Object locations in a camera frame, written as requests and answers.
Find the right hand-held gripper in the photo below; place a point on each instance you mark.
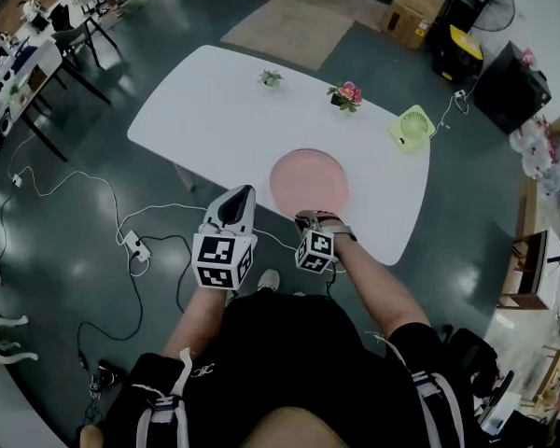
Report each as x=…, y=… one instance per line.
x=315, y=250

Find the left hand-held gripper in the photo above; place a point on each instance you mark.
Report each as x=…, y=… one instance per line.
x=221, y=261

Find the pink plate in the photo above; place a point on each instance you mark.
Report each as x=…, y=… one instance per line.
x=308, y=182

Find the person's right forearm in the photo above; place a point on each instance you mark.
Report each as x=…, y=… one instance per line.
x=373, y=292

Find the person's left forearm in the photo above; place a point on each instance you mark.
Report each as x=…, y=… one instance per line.
x=193, y=325

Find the person's white shoe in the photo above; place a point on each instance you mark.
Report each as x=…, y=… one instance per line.
x=298, y=293
x=268, y=280

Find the white table leg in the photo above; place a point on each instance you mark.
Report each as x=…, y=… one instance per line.
x=186, y=177

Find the white floor power strip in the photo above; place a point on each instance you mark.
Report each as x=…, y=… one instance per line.
x=136, y=245

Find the person's black shirt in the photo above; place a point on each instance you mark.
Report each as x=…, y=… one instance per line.
x=284, y=357

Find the small green potted plant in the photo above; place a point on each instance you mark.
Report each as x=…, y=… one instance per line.
x=270, y=77

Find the light green desk fan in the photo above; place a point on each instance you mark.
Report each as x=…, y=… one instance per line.
x=413, y=128

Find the pink potted flower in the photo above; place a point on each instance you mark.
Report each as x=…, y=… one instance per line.
x=347, y=95

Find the small white power strip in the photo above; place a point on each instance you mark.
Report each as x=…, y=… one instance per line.
x=460, y=94

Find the wooden side table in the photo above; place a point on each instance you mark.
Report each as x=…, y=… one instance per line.
x=529, y=273

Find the white plug adapter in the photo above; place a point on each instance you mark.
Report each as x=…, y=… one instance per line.
x=17, y=180

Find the grey chair with black legs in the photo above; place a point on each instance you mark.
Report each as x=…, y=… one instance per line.
x=77, y=35

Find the white desk with black legs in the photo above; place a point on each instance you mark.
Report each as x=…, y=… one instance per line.
x=37, y=73

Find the yellow and black crate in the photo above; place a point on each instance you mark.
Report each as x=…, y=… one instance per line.
x=457, y=54

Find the pile of plastic bags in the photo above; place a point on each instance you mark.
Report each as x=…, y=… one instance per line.
x=546, y=152

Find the black cabinet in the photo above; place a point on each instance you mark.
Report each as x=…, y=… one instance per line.
x=511, y=89

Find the brown cardboard box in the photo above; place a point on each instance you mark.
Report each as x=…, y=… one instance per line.
x=413, y=14

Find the pink flower on cabinet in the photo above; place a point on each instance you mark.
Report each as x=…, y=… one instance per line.
x=528, y=57

